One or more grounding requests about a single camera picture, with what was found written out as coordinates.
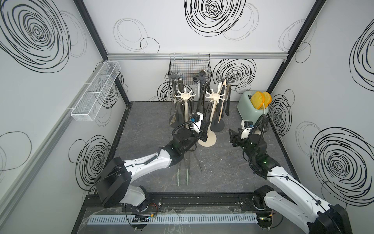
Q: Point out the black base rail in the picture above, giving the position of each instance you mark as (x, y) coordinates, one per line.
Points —
(198, 200)

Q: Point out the black wire basket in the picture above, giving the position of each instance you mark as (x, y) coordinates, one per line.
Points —
(189, 65)

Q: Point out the black ring tongs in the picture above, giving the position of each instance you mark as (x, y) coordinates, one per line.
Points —
(200, 79)

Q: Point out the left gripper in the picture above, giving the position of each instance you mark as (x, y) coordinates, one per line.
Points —
(199, 131)

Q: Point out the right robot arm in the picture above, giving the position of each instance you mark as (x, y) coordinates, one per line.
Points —
(299, 205)

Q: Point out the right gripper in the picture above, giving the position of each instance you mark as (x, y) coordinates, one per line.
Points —
(236, 137)

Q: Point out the cream rack stand front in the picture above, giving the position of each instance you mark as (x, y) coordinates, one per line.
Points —
(185, 97)

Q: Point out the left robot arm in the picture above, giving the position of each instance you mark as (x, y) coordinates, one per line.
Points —
(114, 182)

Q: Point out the dark grey rack stand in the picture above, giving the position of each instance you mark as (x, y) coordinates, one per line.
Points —
(214, 97)
(175, 83)
(195, 117)

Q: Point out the grey cable duct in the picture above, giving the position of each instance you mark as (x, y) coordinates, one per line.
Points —
(139, 219)

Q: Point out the slim black tongs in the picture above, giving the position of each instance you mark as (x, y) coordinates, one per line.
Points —
(228, 100)

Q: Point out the white wire shelf basket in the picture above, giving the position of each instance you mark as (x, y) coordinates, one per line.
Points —
(93, 98)

